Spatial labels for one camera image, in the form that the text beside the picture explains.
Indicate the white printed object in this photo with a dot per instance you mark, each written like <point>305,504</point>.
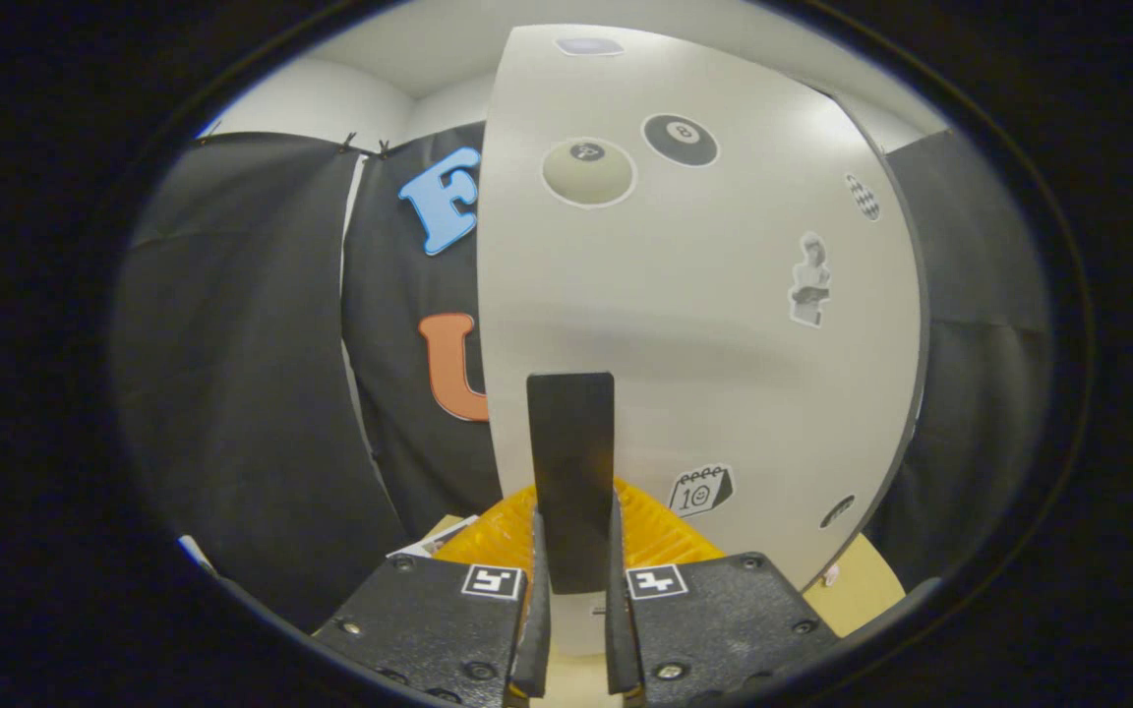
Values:
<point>195,553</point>

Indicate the white book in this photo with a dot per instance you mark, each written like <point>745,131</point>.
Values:
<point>439,539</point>

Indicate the grey shoe cabinet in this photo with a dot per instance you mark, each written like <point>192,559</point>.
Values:
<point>903,470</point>

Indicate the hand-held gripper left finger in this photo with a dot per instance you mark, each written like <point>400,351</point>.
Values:
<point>448,629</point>

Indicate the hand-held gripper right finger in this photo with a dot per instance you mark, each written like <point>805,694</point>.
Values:
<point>714,629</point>

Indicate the black backdrop cloth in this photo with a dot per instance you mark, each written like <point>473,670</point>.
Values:
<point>232,393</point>

